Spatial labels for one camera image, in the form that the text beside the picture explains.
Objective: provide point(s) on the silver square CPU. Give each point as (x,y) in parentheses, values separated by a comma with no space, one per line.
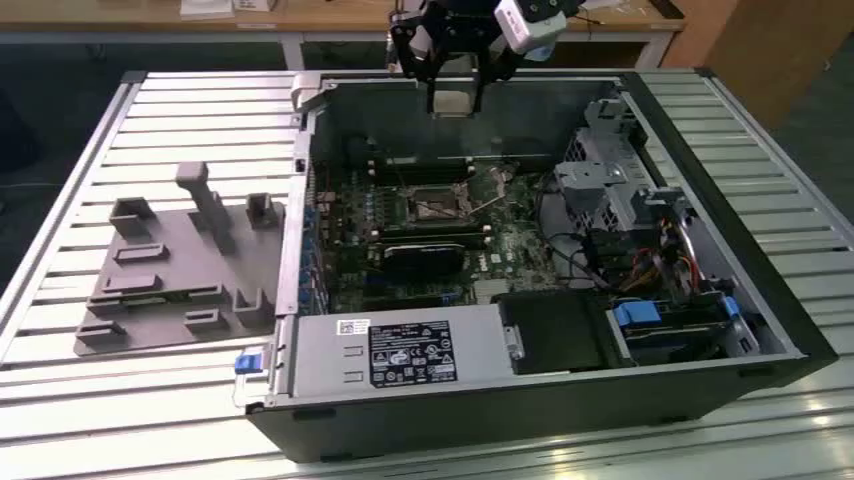
(453,106)

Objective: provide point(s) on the green RAM stick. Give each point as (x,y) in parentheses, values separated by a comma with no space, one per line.
(142,300)

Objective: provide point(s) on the thin metal locking lever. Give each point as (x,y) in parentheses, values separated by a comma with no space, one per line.
(492,198)

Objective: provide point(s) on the black open PC case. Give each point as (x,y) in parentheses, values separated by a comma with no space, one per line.
(467,425)

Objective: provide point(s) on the blue disk carrier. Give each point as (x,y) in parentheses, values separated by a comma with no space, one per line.
(636,314)

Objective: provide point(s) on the wooden cabinet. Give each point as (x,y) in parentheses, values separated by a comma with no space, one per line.
(767,50)

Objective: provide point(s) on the silver metal drive cage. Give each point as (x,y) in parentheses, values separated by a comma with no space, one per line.
(600,200)

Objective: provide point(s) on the black graphics card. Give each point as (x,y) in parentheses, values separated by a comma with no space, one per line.
(420,260)

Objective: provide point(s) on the CPU socket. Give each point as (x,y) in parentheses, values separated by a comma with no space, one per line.
(433,207)

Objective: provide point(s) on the silver chipset heatsink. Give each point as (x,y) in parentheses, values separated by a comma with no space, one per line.
(493,291)

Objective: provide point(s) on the white cardboard box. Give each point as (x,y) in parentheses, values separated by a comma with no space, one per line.
(207,9)
(253,4)

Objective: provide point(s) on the grey plastic parts rack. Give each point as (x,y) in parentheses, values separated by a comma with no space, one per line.
(166,250)

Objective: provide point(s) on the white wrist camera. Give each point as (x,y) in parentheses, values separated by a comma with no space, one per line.
(527,30)

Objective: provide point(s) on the green motherboard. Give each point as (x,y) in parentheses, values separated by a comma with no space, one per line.
(527,240)

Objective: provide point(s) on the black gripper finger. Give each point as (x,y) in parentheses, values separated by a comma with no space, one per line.
(496,65)
(407,50)

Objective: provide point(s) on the grey power supply unit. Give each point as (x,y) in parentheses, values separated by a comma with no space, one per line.
(320,360)

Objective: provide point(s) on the blue plastic clip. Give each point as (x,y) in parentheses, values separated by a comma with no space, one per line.
(730,306)

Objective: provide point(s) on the black RAM slot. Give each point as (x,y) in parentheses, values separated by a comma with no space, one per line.
(433,230)
(420,162)
(475,239)
(420,156)
(433,226)
(433,235)
(420,173)
(420,168)

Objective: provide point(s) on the black plastic bay cover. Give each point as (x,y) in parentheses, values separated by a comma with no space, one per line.
(553,330)

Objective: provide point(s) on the blue case latch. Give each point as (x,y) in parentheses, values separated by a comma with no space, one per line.
(248,363)

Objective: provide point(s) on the wooden desk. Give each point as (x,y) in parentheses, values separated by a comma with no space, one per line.
(133,22)

